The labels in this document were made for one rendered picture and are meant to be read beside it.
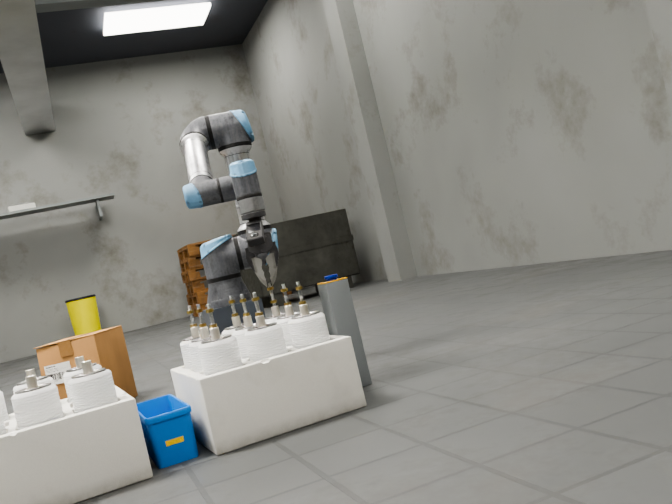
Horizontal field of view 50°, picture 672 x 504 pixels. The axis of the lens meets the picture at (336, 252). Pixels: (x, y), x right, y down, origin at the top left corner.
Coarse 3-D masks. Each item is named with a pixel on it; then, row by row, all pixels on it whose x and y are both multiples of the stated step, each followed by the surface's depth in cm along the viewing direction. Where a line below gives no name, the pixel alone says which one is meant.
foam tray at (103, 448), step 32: (64, 416) 163; (96, 416) 155; (128, 416) 157; (0, 448) 147; (32, 448) 149; (64, 448) 152; (96, 448) 154; (128, 448) 157; (0, 480) 146; (32, 480) 149; (64, 480) 151; (96, 480) 154; (128, 480) 156
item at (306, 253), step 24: (312, 216) 723; (336, 216) 733; (288, 240) 711; (312, 240) 721; (336, 240) 730; (288, 264) 709; (312, 264) 718; (336, 264) 728; (264, 288) 697; (288, 288) 707
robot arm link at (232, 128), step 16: (224, 112) 245; (240, 112) 243; (208, 128) 240; (224, 128) 241; (240, 128) 242; (224, 144) 242; (240, 144) 242; (240, 224) 246; (240, 240) 243; (272, 240) 243; (256, 256) 242
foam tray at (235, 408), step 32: (288, 352) 175; (320, 352) 176; (352, 352) 179; (192, 384) 173; (224, 384) 166; (256, 384) 169; (288, 384) 172; (320, 384) 175; (352, 384) 178; (192, 416) 182; (224, 416) 165; (256, 416) 168; (288, 416) 171; (320, 416) 174; (224, 448) 164
